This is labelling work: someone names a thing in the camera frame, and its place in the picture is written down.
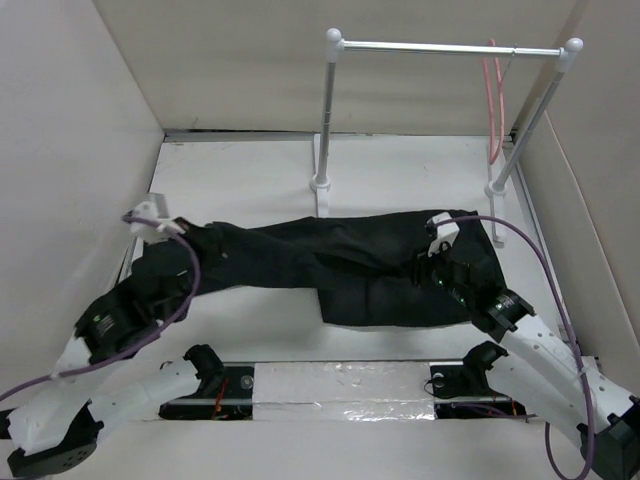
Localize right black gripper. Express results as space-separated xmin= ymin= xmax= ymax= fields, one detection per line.
xmin=400 ymin=235 xmax=472 ymax=305

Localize black trousers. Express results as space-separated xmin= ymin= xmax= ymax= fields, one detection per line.
xmin=130 ymin=208 xmax=509 ymax=332

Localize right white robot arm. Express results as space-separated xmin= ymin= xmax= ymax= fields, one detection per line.
xmin=413 ymin=247 xmax=639 ymax=479

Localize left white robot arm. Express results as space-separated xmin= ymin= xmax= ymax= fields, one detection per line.
xmin=1 ymin=247 xmax=225 ymax=479

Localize pink clothes hanger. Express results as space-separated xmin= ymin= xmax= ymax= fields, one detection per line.
xmin=482 ymin=57 xmax=513 ymax=166

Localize silver foil covered panel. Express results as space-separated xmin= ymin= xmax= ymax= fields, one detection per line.
xmin=252 ymin=361 xmax=435 ymax=422

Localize white and silver clothes rack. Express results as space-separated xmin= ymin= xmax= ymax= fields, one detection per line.
xmin=310 ymin=28 xmax=584 ymax=245

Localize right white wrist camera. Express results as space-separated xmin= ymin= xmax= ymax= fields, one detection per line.
xmin=425 ymin=212 xmax=460 ymax=257

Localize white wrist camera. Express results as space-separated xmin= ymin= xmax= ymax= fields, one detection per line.
xmin=425 ymin=212 xmax=460 ymax=257
xmin=122 ymin=193 xmax=185 ymax=244

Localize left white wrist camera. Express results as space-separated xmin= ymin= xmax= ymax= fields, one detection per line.
xmin=122 ymin=193 xmax=185 ymax=244

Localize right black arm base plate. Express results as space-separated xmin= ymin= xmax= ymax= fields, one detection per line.
xmin=423 ymin=364 xmax=534 ymax=420

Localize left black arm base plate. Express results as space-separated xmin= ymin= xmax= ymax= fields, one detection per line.
xmin=158 ymin=364 xmax=255 ymax=421

